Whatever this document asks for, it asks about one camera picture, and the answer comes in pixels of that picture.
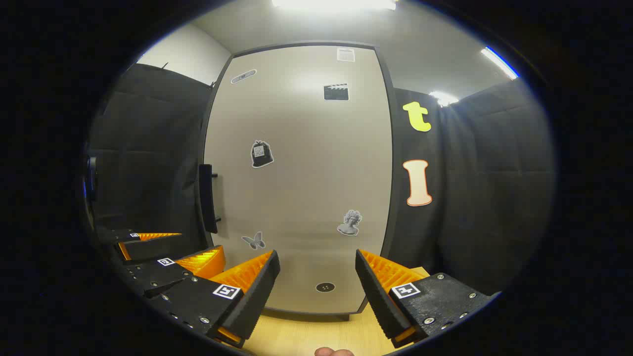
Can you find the long ceiling tube light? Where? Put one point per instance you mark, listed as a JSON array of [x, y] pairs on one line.
[[499, 63]]

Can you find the black backdrop cloth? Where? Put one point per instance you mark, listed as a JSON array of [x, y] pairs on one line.
[[494, 188]]

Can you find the small ceiling light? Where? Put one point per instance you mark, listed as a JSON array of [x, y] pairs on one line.
[[443, 98]]

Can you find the grey cabinet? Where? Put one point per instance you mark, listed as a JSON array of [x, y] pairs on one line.
[[394, 163]]

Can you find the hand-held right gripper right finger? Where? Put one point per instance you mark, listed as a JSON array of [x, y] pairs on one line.
[[381, 301]]

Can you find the large ceiling light panel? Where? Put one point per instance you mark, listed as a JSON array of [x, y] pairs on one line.
[[334, 4]]

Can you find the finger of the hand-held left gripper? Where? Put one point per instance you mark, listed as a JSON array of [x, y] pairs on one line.
[[158, 248], [153, 277]]

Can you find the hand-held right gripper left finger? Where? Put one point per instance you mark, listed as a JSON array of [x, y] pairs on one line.
[[247, 301]]

